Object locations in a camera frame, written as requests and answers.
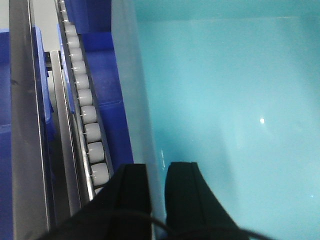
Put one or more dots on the steel shelf post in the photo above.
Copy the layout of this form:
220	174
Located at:
30	200

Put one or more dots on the light blue plastic bin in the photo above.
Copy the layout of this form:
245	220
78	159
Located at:
233	85

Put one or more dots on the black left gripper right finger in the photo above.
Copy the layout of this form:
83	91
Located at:
192	210

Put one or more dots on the white roller conveyor track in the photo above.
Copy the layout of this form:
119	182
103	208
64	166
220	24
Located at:
94	151

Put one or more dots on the dark blue bin beside track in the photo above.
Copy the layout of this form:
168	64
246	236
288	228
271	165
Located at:
101	58

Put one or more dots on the steel divider rail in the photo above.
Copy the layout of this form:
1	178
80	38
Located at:
66	137

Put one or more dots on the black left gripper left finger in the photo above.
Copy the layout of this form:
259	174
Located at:
120	211

